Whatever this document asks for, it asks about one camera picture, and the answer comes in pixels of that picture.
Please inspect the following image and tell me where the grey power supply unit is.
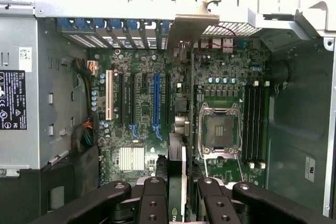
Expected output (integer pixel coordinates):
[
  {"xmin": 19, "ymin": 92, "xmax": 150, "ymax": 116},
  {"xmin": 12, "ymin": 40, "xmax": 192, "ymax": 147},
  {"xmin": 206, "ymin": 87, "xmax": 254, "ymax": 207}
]
[{"xmin": 0, "ymin": 6, "xmax": 90, "ymax": 172}]

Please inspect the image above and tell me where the green motherboard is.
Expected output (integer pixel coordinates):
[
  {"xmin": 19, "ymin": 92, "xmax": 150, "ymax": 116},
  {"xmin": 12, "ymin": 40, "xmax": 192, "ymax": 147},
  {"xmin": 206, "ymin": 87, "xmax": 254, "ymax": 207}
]
[{"xmin": 88, "ymin": 48, "xmax": 271, "ymax": 190}]

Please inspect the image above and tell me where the white power connector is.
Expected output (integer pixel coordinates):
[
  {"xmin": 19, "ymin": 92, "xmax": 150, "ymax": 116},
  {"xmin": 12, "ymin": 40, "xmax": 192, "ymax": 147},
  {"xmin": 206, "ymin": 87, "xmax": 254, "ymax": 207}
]
[{"xmin": 86, "ymin": 60, "xmax": 99, "ymax": 77}]

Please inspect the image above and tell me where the blue expansion slot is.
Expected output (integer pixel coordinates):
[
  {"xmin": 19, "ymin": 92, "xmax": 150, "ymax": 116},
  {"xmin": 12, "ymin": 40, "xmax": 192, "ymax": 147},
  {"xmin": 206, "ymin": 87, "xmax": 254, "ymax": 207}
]
[{"xmin": 152, "ymin": 73, "xmax": 161, "ymax": 127}]

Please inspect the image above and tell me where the black RAM slot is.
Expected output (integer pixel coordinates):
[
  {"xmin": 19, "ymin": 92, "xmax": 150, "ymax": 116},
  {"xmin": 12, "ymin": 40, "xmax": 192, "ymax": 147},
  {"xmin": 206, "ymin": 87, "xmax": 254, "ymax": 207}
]
[
  {"xmin": 243, "ymin": 81, "xmax": 250, "ymax": 168},
  {"xmin": 255, "ymin": 81, "xmax": 263, "ymax": 168},
  {"xmin": 249, "ymin": 81, "xmax": 256, "ymax": 169},
  {"xmin": 261, "ymin": 81, "xmax": 270, "ymax": 169}
]

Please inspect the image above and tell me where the open black PC case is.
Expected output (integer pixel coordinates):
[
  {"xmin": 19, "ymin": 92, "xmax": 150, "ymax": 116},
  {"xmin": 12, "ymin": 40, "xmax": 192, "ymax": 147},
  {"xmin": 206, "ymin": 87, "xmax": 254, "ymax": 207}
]
[{"xmin": 0, "ymin": 0, "xmax": 336, "ymax": 224}]

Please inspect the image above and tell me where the long black expansion slot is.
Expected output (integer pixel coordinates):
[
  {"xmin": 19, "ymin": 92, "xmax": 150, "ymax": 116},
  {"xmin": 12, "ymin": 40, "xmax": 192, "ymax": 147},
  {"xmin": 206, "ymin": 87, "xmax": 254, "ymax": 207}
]
[
  {"xmin": 165, "ymin": 73, "xmax": 171, "ymax": 127},
  {"xmin": 119, "ymin": 73, "xmax": 125, "ymax": 127},
  {"xmin": 130, "ymin": 73, "xmax": 137, "ymax": 127}
]

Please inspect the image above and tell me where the white expansion slot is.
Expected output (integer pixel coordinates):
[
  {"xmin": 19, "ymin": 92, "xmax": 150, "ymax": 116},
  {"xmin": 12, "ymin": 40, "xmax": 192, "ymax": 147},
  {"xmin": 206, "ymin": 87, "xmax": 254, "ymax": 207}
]
[{"xmin": 106, "ymin": 70, "xmax": 114, "ymax": 120}]

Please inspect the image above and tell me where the CPU socket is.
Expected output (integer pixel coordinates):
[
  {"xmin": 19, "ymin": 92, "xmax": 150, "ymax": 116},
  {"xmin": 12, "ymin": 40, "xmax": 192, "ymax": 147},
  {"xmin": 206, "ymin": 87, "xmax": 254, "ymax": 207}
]
[{"xmin": 198, "ymin": 102, "xmax": 242, "ymax": 161}]

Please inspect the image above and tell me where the black plastic shroud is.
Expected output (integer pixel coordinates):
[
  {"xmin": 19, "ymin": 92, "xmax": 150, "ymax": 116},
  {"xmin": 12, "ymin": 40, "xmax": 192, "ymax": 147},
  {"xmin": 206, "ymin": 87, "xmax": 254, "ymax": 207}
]
[{"xmin": 39, "ymin": 145, "xmax": 102, "ymax": 224}]

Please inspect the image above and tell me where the silver chipset heatsink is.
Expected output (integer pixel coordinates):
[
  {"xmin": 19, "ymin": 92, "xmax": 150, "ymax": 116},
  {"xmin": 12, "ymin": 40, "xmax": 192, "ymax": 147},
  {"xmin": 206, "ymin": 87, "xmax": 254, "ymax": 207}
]
[{"xmin": 120, "ymin": 147, "xmax": 145, "ymax": 171}]

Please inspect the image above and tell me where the coloured power wire bundle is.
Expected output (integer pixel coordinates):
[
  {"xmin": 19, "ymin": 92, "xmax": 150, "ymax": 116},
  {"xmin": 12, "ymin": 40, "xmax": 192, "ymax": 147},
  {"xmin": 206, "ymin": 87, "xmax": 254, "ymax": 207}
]
[{"xmin": 70, "ymin": 120, "xmax": 95, "ymax": 154}]

